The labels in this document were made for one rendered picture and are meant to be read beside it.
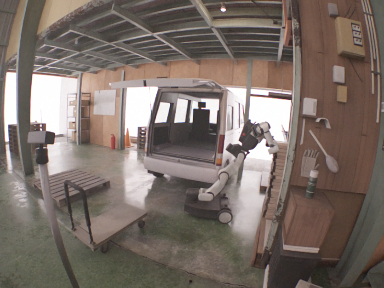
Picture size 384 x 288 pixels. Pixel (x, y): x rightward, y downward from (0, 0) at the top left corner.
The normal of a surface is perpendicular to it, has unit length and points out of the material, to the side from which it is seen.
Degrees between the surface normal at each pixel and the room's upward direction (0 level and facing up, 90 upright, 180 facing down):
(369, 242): 92
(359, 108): 90
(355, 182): 90
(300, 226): 90
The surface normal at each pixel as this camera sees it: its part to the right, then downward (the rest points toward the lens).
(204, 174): -0.30, 0.09
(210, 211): -0.10, 0.16
